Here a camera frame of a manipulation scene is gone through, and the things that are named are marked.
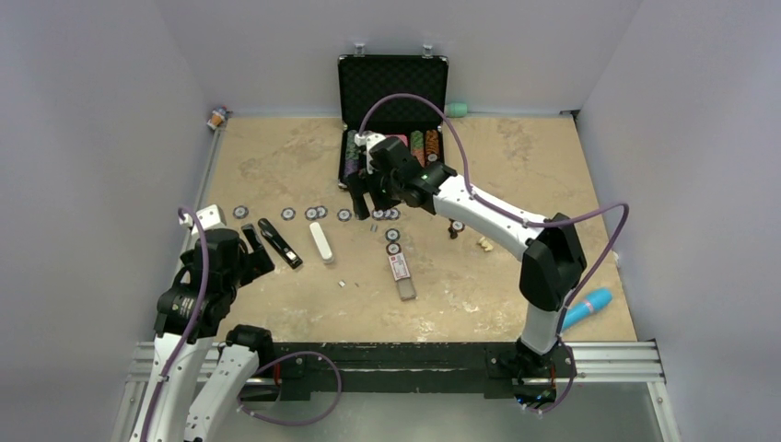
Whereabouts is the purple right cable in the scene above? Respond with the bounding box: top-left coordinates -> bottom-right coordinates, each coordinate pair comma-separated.
357,92 -> 631,416

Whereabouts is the blue cylinder tool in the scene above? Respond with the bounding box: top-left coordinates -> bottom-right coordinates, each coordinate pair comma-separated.
561,288 -> 612,332

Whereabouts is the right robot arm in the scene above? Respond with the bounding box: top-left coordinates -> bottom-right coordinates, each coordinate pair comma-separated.
346,132 -> 587,376

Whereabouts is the poker chip above staple box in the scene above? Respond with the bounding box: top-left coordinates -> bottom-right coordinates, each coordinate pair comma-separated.
385,228 -> 401,242

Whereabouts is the black poker chip case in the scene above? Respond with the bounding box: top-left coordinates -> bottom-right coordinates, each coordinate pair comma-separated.
337,54 -> 449,191

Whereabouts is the staple box with clear lid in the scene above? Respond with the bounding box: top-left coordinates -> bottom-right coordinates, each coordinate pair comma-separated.
388,253 -> 417,301

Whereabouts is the brown figure toy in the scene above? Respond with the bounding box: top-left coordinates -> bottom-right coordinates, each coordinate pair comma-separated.
448,220 -> 465,239

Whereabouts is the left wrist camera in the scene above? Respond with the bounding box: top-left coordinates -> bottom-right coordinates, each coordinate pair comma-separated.
178,204 -> 227,237

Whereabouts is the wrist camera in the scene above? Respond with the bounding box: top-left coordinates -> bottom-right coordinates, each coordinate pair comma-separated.
178,204 -> 227,237
353,131 -> 386,169

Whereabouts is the black stapler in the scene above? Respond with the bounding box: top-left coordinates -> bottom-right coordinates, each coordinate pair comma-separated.
258,217 -> 303,270

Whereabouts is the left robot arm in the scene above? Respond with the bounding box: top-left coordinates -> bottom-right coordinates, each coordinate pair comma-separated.
129,224 -> 275,441

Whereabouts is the white stapler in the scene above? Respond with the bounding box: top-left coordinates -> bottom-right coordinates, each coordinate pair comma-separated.
309,222 -> 334,264

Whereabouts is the small orange bottle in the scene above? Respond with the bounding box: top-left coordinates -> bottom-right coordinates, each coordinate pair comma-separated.
206,106 -> 230,131

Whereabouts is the green cylinder object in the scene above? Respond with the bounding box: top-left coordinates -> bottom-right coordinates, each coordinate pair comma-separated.
444,102 -> 469,118

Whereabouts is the poker chip near staple box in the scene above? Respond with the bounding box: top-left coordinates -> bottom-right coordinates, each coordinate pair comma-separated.
386,242 -> 402,256

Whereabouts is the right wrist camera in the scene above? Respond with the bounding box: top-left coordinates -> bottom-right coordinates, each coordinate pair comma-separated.
353,131 -> 386,169

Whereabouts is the cream small object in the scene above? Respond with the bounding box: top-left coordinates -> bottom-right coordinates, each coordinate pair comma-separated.
477,237 -> 494,252

